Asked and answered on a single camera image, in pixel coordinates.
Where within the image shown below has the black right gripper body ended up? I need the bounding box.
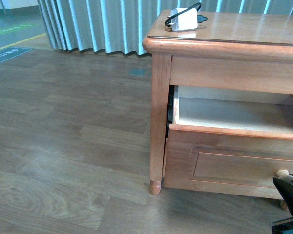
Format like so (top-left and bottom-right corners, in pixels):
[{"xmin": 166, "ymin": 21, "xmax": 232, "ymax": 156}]
[{"xmin": 271, "ymin": 174, "xmax": 293, "ymax": 234}]

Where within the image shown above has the light wooden knob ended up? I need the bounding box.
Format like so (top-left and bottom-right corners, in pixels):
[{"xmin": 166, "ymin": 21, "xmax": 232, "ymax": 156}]
[{"xmin": 275, "ymin": 169, "xmax": 293, "ymax": 185}]

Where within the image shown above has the wooden drawer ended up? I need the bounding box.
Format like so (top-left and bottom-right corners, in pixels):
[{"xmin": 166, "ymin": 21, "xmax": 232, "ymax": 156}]
[{"xmin": 163, "ymin": 86, "xmax": 293, "ymax": 199}]

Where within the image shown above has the black charger cable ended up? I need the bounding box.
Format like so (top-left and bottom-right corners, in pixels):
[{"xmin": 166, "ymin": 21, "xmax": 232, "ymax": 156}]
[{"xmin": 164, "ymin": 2, "xmax": 208, "ymax": 28}]

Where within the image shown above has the white charger block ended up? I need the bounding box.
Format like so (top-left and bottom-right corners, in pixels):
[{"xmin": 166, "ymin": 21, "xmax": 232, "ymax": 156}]
[{"xmin": 166, "ymin": 8, "xmax": 198, "ymax": 32}]

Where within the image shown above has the wooden nightstand cabinet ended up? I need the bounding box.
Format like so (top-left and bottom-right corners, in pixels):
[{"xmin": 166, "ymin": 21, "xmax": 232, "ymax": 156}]
[{"xmin": 143, "ymin": 10, "xmax": 293, "ymax": 195}]

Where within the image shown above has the grey floor outlet plate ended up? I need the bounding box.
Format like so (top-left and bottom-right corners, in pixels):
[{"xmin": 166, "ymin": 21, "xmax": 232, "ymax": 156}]
[{"xmin": 129, "ymin": 68, "xmax": 147, "ymax": 76}]

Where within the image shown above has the grey pleated curtain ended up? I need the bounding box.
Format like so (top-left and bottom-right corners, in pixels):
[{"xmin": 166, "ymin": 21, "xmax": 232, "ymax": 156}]
[{"xmin": 37, "ymin": 0, "xmax": 293, "ymax": 56}]

